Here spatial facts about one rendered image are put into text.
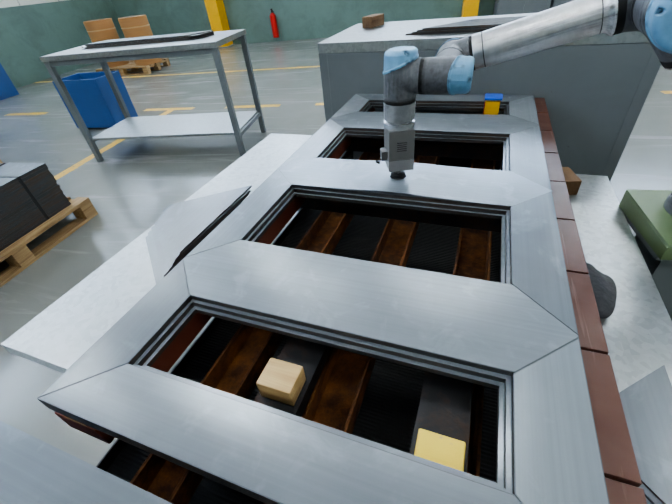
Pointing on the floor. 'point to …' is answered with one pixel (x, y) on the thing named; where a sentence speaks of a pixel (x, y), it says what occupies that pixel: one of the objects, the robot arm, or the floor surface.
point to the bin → (97, 98)
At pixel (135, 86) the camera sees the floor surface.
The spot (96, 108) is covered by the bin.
